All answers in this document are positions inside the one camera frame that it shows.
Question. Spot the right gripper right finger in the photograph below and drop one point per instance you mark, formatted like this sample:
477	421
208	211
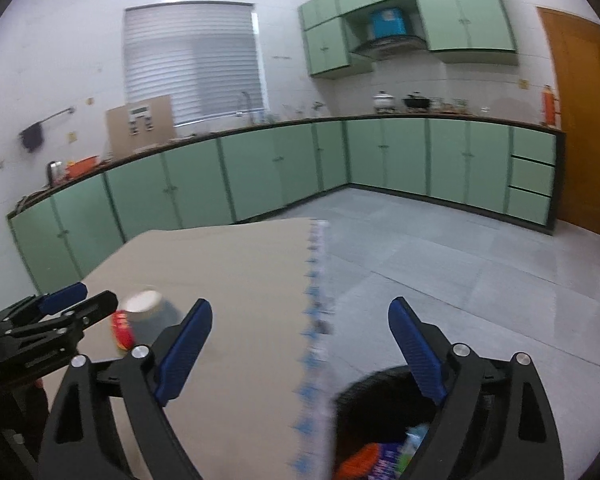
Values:
452	375

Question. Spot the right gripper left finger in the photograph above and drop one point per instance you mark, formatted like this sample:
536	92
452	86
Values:
81	439

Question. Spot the white blue paper cup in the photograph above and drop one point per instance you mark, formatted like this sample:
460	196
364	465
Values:
149	314

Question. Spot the blue green milk carton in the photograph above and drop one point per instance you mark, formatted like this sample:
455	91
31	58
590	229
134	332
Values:
414	437

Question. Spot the blue red snack bag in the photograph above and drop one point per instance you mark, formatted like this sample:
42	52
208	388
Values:
387	462

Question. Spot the black trash bin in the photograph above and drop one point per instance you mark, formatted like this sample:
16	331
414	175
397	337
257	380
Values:
380	408

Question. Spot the green lower kitchen cabinets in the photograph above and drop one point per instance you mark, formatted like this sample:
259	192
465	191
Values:
503	170

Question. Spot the red crushed paper cup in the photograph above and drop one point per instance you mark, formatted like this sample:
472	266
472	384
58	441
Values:
121	330

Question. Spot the steel electric kettle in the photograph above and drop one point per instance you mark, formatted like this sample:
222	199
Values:
55	173

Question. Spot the orange plastic basin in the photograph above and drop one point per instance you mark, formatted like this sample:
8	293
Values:
83	166

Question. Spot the cardboard board with printout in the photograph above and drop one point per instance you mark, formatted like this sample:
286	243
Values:
136	127

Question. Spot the chrome sink faucet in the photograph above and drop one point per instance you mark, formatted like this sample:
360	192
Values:
244	106

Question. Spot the orange thermos bottle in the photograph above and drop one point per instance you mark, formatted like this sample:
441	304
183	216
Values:
549	106

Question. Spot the window blind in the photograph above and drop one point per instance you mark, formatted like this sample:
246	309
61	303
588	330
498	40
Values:
202	54

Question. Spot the black wok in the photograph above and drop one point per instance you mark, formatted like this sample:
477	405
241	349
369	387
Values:
415	102

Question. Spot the white cooking pot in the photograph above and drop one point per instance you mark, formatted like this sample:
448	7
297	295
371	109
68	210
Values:
384	103

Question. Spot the brown wooden door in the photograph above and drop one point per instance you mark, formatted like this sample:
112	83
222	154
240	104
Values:
575	48

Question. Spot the range hood with blue box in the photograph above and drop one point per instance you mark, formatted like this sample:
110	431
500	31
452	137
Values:
385	33

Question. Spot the dark towel on rail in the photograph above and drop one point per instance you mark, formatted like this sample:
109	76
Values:
32	137

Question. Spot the wall towel rail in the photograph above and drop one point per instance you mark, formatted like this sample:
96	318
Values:
66	111

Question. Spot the green upper wall cabinets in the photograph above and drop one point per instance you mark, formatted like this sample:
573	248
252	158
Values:
456	31

